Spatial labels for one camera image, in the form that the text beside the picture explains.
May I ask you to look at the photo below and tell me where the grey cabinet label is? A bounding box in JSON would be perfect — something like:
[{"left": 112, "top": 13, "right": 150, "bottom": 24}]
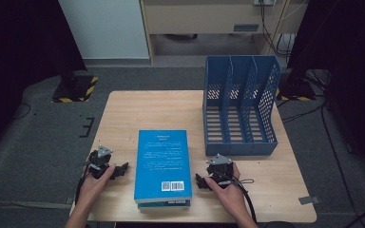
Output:
[{"left": 233, "top": 23, "right": 260, "bottom": 33}]

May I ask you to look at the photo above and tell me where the teal illustrated book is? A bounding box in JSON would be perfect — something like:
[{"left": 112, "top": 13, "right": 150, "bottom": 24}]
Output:
[{"left": 137, "top": 199, "right": 192, "bottom": 211}]

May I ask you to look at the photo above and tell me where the grey tape piece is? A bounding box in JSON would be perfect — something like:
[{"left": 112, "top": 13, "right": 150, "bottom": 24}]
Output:
[{"left": 298, "top": 196, "right": 321, "bottom": 205}]

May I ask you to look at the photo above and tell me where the white panel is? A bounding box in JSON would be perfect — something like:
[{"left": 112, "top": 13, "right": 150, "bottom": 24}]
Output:
[{"left": 58, "top": 0, "right": 150, "bottom": 60}]

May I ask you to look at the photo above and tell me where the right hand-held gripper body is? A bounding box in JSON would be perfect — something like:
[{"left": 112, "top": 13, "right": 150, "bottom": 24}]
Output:
[{"left": 205, "top": 154, "right": 236, "bottom": 188}]

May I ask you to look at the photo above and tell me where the person's right hand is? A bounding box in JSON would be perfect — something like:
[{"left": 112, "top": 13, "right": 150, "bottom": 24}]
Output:
[{"left": 204, "top": 162, "right": 252, "bottom": 220}]

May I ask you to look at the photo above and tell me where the left hand-held gripper black cable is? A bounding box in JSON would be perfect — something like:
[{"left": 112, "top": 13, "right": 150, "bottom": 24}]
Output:
[{"left": 74, "top": 158, "right": 91, "bottom": 207}]

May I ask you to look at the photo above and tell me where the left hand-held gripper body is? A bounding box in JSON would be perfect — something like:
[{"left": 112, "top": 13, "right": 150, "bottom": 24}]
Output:
[{"left": 86, "top": 144, "right": 118, "bottom": 179}]

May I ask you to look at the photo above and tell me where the blue plastic file rack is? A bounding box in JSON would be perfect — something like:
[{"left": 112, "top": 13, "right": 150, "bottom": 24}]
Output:
[{"left": 202, "top": 55, "right": 282, "bottom": 157}]

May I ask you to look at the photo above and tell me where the right hand-held gripper black cable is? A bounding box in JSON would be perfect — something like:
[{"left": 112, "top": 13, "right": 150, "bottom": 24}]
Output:
[{"left": 217, "top": 170, "right": 258, "bottom": 224}]

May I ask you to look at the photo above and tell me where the person's left hand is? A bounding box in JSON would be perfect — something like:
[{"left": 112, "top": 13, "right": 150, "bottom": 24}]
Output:
[{"left": 76, "top": 163, "right": 117, "bottom": 211}]

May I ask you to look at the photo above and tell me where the bright blue book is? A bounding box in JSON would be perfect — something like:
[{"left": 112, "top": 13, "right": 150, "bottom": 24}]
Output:
[{"left": 133, "top": 128, "right": 193, "bottom": 204}]

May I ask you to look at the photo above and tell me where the thin grey cable with plug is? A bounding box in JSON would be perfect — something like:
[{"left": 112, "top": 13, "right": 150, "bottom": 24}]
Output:
[{"left": 234, "top": 178, "right": 256, "bottom": 186}]

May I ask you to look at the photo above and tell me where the bundle of hanging cables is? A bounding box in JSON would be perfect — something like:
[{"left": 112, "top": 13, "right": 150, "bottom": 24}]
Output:
[{"left": 259, "top": 0, "right": 308, "bottom": 60}]

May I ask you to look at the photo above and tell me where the black curtain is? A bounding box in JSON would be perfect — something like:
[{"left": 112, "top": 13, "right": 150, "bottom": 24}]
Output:
[
  {"left": 286, "top": 0, "right": 365, "bottom": 180},
  {"left": 0, "top": 0, "right": 88, "bottom": 160}
]

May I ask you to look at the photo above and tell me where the beige wooden cabinet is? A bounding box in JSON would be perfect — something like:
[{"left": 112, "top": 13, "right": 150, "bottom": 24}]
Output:
[{"left": 139, "top": 0, "right": 308, "bottom": 66}]

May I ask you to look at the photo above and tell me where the hand-held gripper black cable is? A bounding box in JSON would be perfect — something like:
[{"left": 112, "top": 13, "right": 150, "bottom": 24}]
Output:
[
  {"left": 74, "top": 158, "right": 91, "bottom": 207},
  {"left": 217, "top": 170, "right": 258, "bottom": 224}
]

